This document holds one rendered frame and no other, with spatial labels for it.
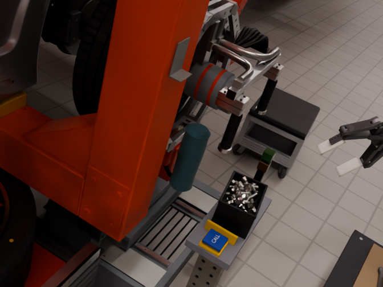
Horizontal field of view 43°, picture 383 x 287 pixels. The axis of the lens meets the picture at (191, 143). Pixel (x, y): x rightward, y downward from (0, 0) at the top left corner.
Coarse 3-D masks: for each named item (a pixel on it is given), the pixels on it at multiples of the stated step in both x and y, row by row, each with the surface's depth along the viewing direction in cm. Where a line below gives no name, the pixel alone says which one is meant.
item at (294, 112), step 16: (272, 96) 292; (288, 96) 297; (272, 112) 276; (288, 112) 281; (304, 112) 286; (256, 128) 304; (272, 128) 273; (288, 128) 268; (304, 128) 271; (240, 144) 286; (256, 144) 281; (272, 144) 294; (288, 144) 298; (272, 160) 282; (288, 160) 278
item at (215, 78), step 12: (192, 72) 167; (204, 72) 167; (216, 72) 167; (228, 72) 168; (192, 84) 168; (204, 84) 166; (216, 84) 165; (228, 84) 165; (192, 96) 172; (204, 96) 168; (216, 96) 165; (216, 108) 170
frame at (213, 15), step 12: (216, 0) 163; (228, 0) 166; (216, 12) 154; (228, 12) 163; (204, 24) 149; (228, 24) 184; (228, 36) 187; (216, 60) 194; (228, 60) 192; (192, 108) 196; (204, 108) 195; (180, 120) 192; (192, 120) 194; (180, 132) 185; (168, 144) 175
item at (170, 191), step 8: (168, 192) 228; (176, 192) 229; (160, 200) 223; (168, 200) 223; (152, 208) 217; (160, 208) 217; (152, 216) 212; (144, 224) 206; (136, 232) 201; (112, 240) 203; (128, 240) 198; (128, 248) 202
